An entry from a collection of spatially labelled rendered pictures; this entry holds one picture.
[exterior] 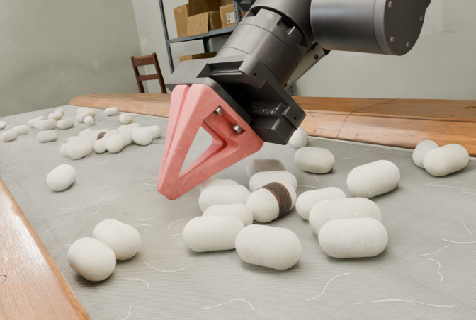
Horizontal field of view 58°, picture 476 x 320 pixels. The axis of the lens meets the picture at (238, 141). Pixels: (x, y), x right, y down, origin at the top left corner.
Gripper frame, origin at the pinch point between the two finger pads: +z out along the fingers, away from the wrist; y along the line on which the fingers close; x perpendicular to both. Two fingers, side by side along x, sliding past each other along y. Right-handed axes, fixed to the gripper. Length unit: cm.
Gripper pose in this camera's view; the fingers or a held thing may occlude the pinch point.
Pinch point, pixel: (171, 185)
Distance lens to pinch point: 31.1
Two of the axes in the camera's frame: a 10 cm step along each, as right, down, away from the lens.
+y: 5.7, 1.0, -8.2
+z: -5.3, 8.0, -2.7
